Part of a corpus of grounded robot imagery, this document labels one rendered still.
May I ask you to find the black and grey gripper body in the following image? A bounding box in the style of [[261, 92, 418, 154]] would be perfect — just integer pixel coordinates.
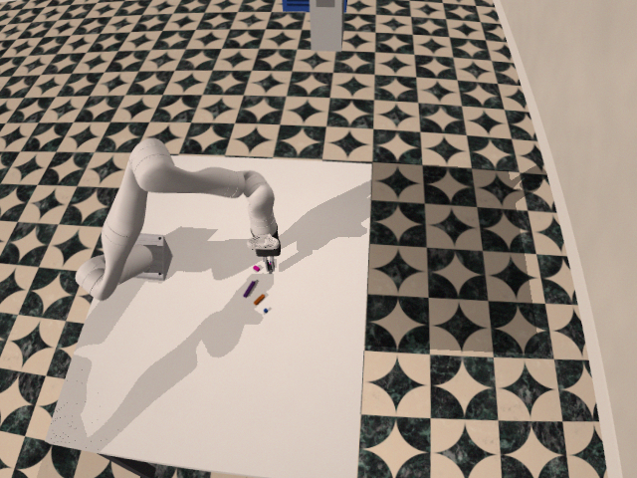
[[247, 217, 281, 257]]

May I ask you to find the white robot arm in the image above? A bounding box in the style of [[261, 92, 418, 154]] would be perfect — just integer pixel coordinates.
[[76, 138, 275, 301]]

